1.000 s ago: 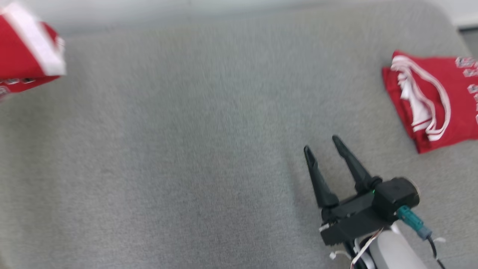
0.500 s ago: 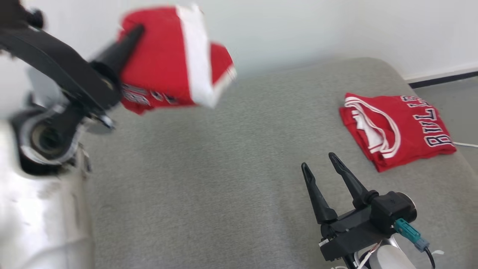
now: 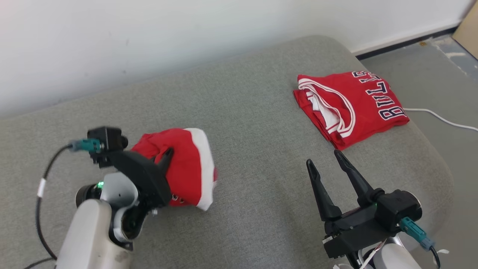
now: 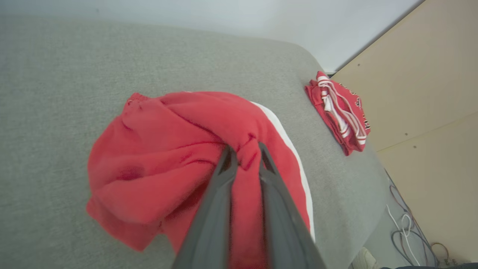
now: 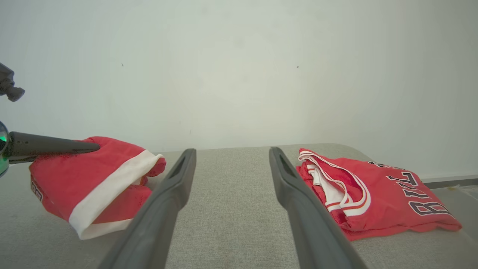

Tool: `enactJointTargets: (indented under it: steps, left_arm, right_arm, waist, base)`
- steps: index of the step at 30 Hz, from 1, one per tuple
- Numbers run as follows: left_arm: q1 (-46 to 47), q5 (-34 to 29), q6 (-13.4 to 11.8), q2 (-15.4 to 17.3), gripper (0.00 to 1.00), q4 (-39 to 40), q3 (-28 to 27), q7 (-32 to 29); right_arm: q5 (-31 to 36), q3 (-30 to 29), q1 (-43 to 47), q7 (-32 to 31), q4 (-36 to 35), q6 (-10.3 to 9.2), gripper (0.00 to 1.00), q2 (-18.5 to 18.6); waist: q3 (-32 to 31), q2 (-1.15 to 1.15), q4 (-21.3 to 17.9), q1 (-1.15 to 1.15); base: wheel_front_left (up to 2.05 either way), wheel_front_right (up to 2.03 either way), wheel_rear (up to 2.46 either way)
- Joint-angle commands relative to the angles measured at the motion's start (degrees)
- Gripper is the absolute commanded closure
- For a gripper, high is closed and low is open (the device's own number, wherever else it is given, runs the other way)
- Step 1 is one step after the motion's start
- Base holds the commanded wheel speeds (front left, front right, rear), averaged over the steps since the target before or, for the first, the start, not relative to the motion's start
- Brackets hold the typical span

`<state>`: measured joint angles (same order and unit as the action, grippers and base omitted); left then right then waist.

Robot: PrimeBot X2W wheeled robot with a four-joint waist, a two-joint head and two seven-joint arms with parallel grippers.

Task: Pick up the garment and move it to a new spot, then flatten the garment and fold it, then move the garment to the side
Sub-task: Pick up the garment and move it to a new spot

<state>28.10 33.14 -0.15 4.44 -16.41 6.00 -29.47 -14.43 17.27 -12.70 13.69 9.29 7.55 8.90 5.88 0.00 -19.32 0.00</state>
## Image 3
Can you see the dark wall baseboard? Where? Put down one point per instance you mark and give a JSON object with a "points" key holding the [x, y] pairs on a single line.
{"points": [[403, 41]]}

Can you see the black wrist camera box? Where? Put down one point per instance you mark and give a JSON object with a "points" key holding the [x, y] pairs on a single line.
{"points": [[108, 140], [397, 207]]}

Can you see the brown cardboard board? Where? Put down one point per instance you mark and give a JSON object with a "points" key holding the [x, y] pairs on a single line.
{"points": [[468, 33]]}

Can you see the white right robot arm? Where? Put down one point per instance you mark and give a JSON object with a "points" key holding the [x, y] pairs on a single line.
{"points": [[396, 259]]}

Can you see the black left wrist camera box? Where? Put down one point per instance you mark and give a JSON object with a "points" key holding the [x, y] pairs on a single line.
{"points": [[108, 140]]}

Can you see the red shorts with white band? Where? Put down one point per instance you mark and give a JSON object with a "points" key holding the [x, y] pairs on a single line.
{"points": [[186, 168]]}

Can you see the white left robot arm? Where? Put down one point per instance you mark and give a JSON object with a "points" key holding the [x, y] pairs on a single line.
{"points": [[89, 231]]}

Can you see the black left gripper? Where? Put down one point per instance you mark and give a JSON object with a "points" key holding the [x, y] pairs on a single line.
{"points": [[145, 179]]}

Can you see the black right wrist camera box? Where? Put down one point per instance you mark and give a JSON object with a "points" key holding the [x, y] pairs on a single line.
{"points": [[397, 207]]}

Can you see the red Bulls jersey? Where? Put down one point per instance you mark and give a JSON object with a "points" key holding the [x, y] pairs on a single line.
{"points": [[358, 108]]}

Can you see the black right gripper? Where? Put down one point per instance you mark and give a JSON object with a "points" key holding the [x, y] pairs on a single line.
{"points": [[354, 231]]}

